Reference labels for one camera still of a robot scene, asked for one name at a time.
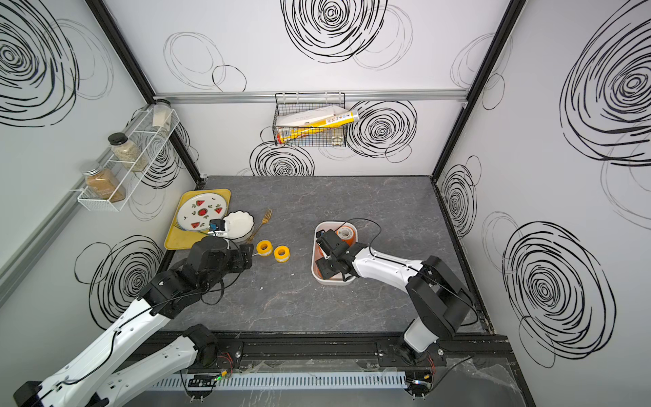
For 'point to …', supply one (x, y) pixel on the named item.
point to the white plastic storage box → (315, 254)
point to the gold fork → (264, 220)
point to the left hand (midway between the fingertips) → (243, 247)
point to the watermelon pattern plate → (197, 212)
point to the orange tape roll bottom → (321, 252)
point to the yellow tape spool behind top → (264, 248)
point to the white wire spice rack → (151, 140)
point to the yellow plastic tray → (179, 238)
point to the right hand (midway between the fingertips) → (327, 264)
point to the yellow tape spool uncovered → (281, 253)
